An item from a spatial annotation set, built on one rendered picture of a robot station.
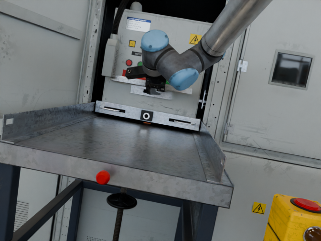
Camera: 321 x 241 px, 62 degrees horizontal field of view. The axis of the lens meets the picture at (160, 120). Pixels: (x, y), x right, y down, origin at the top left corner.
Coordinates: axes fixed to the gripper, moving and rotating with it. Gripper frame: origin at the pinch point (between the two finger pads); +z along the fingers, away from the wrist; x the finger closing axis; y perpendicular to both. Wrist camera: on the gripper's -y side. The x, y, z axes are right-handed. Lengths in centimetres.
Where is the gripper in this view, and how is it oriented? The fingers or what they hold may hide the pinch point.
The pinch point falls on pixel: (149, 92)
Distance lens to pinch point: 121.0
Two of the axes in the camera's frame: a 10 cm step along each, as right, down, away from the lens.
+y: 9.8, 1.8, -0.5
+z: -0.3, 3.9, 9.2
